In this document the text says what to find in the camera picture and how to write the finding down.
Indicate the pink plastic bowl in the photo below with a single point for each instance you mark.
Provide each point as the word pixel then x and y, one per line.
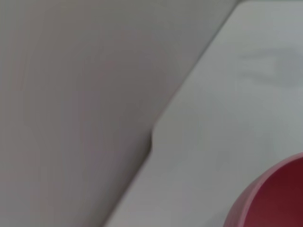
pixel 274 201

